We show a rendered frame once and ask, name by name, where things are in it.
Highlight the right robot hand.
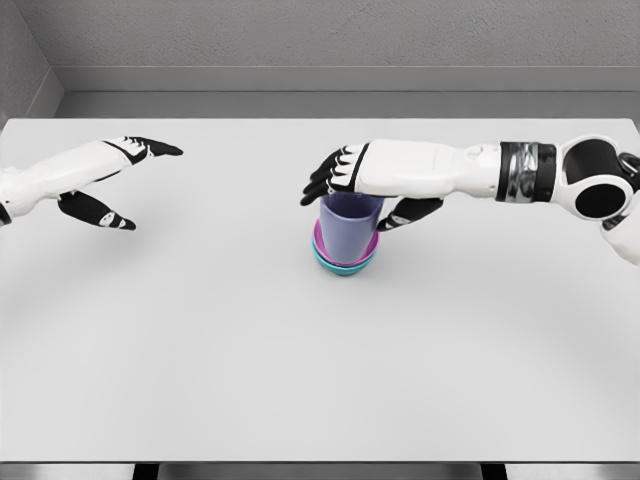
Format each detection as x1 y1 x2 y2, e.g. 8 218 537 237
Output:
299 139 446 233

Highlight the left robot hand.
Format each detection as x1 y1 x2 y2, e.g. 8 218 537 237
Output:
48 135 185 232

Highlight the lavender cup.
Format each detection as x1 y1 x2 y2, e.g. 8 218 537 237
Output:
318 193 385 264

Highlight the pink bowl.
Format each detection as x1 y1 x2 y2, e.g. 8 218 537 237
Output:
311 218 382 268

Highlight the teal bowl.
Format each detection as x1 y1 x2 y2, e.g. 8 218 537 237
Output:
311 239 378 279

